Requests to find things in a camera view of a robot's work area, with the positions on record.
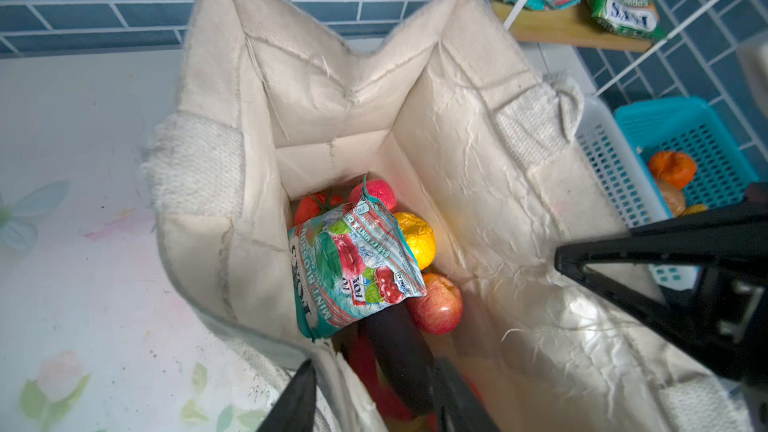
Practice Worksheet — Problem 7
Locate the beige canvas grocery bag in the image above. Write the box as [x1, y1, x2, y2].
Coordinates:
[143, 0, 751, 431]

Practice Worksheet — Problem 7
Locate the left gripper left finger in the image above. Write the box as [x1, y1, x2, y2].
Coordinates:
[256, 359, 317, 432]

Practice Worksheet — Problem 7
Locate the wooden two-tier shelf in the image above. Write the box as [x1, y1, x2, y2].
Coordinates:
[434, 0, 768, 97]

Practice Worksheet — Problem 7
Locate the teal plastic basket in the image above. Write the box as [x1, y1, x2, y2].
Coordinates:
[614, 97, 759, 209]

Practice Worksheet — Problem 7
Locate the white plastic basket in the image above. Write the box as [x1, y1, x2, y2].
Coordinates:
[572, 94, 702, 292]

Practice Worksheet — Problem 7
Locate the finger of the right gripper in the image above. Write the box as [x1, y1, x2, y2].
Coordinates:
[554, 204, 740, 360]

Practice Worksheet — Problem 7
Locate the red apple with yellow spot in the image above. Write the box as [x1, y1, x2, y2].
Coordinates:
[406, 272, 464, 335]

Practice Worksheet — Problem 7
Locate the red tomato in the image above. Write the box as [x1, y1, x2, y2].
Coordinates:
[294, 192, 343, 226]

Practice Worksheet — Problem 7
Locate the purple eggplant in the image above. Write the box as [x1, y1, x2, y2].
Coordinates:
[359, 301, 434, 415]

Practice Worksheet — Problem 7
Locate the brown potato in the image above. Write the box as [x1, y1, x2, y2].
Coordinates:
[654, 178, 687, 217]

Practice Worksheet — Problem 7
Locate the yellow bell pepper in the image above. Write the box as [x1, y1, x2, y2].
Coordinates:
[682, 204, 708, 216]

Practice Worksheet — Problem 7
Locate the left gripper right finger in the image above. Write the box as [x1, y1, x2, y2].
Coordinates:
[433, 358, 499, 431]

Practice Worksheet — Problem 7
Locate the pink dragon fruit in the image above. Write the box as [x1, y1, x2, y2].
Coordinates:
[346, 335, 416, 422]

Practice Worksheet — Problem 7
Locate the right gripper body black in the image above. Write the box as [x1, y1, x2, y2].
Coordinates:
[695, 182, 768, 385]

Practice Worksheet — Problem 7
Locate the teal snack bag top shelf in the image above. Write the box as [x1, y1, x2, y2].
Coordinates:
[287, 192, 427, 341]

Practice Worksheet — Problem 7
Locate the floral table mat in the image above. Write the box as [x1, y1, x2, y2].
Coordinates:
[1, 50, 277, 431]

